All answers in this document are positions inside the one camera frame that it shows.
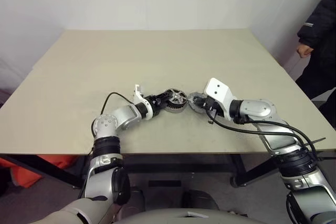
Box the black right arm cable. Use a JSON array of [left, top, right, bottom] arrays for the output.
[[206, 108, 320, 162]]

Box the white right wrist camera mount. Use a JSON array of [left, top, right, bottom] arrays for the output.
[[204, 77, 234, 122]]

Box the person's bare hand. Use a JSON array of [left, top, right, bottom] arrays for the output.
[[296, 44, 315, 59]]

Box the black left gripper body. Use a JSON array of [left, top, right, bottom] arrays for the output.
[[144, 94, 166, 117]]

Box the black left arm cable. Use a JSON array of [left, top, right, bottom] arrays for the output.
[[90, 92, 134, 155]]

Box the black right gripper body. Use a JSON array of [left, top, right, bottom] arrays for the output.
[[203, 97, 224, 119]]

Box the grey toothed gear plate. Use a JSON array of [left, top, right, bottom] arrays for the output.
[[188, 91, 208, 112]]

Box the grey robot torso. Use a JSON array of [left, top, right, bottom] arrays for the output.
[[28, 197, 253, 224]]

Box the black table caster wheel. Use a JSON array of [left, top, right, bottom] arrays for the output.
[[230, 175, 242, 188]]

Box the black metal table frame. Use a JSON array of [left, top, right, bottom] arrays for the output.
[[0, 153, 336, 189]]

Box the silver spoked rotor wheel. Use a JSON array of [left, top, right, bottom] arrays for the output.
[[164, 88, 187, 106]]

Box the person in dark clothes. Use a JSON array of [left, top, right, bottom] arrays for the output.
[[295, 0, 336, 130]]

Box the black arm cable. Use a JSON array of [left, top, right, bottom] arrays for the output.
[[90, 92, 134, 155], [206, 108, 320, 162]]

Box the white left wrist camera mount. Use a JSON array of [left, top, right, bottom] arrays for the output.
[[132, 84, 154, 120]]

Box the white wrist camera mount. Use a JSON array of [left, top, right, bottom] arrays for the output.
[[204, 77, 234, 122], [132, 84, 154, 120]]

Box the orange object under table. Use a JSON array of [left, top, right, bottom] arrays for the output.
[[10, 155, 77, 188]]

